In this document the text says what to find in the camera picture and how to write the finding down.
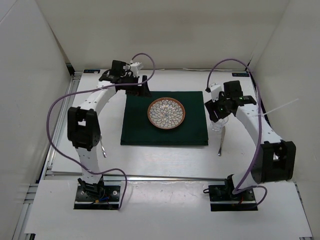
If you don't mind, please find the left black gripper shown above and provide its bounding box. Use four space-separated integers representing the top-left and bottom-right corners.
119 74 151 97

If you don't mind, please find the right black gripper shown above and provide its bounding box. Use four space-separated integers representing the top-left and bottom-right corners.
204 92 232 123

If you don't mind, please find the clear drinking glass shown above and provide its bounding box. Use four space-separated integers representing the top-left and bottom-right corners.
211 117 229 132

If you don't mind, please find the orange patterned plate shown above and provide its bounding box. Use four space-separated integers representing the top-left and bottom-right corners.
147 97 186 130

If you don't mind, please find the dark green cloth napkin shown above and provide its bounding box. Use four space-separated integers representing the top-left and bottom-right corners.
120 91 209 146

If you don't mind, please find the silver knife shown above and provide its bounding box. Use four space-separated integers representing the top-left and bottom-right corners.
218 126 226 157

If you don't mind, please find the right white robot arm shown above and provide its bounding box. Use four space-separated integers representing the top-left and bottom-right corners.
204 80 296 200

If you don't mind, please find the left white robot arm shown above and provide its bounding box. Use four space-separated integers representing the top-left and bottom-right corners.
67 60 151 200

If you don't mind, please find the white zip tie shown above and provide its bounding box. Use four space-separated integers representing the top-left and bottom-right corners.
255 98 300 117

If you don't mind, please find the silver fork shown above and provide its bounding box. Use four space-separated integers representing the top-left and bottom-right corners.
99 135 107 158

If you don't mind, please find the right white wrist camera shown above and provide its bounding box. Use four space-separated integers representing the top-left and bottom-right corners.
205 83 223 102

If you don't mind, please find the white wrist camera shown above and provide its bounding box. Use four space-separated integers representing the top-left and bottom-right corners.
123 61 143 77
205 83 223 102

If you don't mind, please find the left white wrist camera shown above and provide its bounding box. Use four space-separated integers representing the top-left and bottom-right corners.
123 61 143 77

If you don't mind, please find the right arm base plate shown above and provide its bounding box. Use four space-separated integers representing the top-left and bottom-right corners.
203 184 258 212

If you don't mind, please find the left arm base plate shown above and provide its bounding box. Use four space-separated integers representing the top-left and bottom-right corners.
73 178 121 210

